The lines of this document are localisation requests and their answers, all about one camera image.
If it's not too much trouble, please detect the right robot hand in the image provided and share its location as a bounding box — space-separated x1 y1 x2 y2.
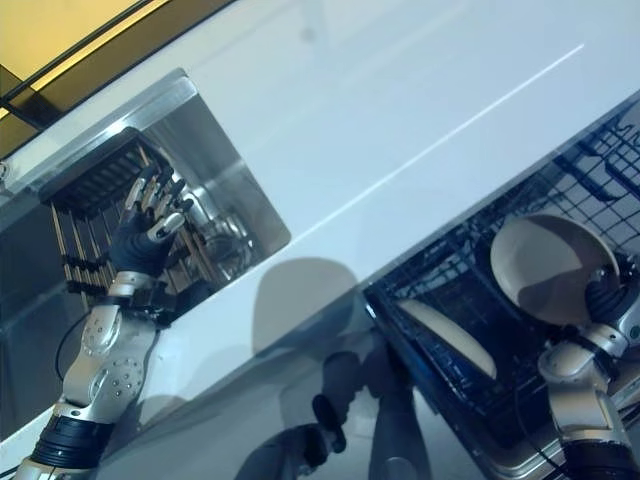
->
584 268 627 327

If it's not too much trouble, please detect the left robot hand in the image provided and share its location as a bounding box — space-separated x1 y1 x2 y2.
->
108 164 197 279

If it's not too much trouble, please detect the beige round plate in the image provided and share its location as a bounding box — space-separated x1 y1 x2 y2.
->
399 298 499 379
489 213 621 325

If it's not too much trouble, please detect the black dish drying rack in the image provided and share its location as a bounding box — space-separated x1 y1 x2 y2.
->
38 127 211 306

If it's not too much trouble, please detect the chrome faucet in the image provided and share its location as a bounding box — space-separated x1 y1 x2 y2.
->
184 192 259 282

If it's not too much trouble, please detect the stainless steel sink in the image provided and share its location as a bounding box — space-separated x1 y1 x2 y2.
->
0 67 293 361

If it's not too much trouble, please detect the glossy grey cabinet front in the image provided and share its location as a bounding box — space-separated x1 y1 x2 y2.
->
94 279 501 480

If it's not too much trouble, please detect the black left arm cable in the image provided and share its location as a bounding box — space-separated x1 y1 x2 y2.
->
53 317 92 384

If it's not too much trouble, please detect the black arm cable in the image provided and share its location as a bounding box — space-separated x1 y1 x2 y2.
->
53 317 92 384
513 382 569 474

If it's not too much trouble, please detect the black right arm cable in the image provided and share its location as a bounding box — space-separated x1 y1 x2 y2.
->
513 382 569 474

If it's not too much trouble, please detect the dark wire dishwasher rack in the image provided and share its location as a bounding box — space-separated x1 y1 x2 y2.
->
363 99 640 451

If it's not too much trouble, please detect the black window frame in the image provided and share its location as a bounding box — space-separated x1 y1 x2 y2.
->
0 0 236 146

